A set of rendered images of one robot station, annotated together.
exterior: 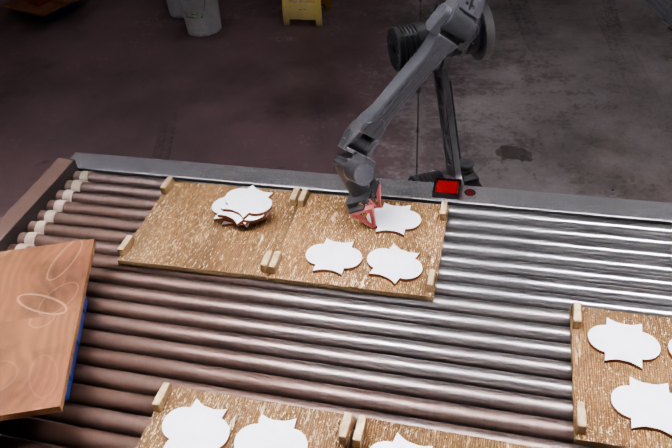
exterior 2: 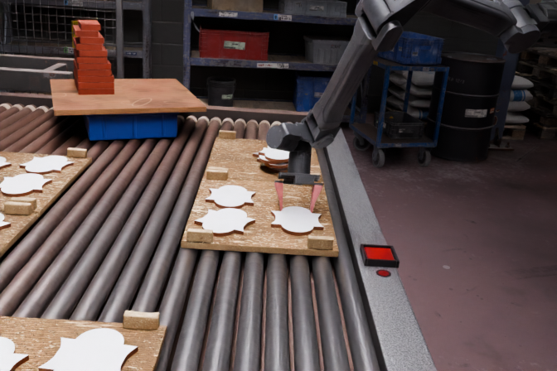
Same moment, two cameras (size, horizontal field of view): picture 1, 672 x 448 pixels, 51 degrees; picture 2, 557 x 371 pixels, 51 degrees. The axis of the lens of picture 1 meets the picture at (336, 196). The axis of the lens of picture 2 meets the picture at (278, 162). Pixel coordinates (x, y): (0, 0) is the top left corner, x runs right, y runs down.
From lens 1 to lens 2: 1.79 m
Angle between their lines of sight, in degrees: 65
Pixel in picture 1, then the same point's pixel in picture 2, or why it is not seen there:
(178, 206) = not seen: hidden behind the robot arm
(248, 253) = (230, 170)
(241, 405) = (65, 176)
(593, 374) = (45, 333)
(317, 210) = (298, 190)
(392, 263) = (224, 219)
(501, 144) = not seen: outside the picture
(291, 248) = (240, 183)
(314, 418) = (42, 198)
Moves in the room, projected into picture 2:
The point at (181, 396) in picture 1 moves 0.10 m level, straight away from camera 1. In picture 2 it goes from (79, 161) to (112, 156)
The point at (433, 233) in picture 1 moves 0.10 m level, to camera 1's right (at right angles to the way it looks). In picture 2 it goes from (283, 242) to (297, 263)
